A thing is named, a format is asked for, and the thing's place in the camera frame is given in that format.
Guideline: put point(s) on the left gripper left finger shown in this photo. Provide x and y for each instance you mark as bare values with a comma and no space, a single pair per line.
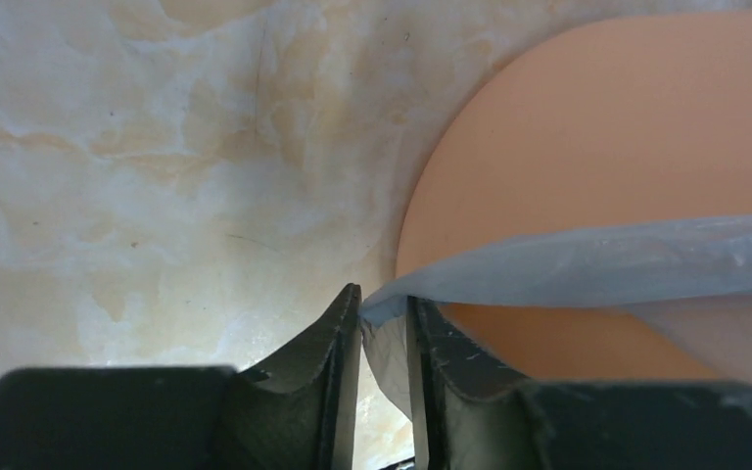
295,409

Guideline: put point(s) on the blue plastic trash bag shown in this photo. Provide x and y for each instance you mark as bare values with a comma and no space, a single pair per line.
638,266

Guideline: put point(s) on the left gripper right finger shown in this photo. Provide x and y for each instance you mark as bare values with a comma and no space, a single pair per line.
471,411

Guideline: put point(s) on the orange trash bin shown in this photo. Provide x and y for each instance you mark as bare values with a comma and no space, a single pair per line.
612,123

